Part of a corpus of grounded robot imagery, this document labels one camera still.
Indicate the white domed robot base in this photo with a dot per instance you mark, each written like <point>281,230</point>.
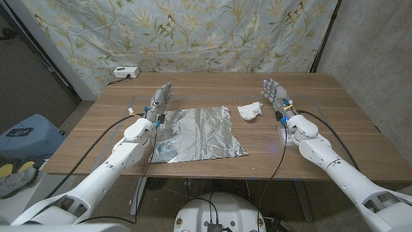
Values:
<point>225,209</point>

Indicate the crinkled aluminum foil sheet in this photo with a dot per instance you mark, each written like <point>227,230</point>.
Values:
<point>196,135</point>

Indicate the white table leg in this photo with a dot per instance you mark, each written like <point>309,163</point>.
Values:
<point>144,183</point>

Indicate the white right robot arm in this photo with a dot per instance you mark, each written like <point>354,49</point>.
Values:
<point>347,183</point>

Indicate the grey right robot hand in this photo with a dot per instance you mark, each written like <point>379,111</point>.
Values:
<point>278,96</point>

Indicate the white power outlet box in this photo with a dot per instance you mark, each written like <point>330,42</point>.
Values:
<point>126,72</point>

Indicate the crumpled white tissue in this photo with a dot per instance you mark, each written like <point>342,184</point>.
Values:
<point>250,111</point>

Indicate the grey sneaker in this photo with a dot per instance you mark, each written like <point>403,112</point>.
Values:
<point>16,182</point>

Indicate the floral print backdrop cloth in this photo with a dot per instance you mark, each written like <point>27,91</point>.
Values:
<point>225,32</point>

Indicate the black backdrop stand pole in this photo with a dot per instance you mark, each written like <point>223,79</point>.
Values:
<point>323,38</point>

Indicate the grey electronics module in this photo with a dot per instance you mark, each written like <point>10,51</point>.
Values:
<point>214,227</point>

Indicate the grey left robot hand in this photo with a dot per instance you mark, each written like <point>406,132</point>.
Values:
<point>157,103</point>

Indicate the grey table leg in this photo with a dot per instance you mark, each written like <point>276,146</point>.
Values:
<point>302,199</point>

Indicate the flat grey labelled box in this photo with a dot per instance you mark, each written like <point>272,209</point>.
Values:
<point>282,137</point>

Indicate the white robot chest panel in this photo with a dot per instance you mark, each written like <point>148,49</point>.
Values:
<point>64,228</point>

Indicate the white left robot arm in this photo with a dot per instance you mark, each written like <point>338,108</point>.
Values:
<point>106,174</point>

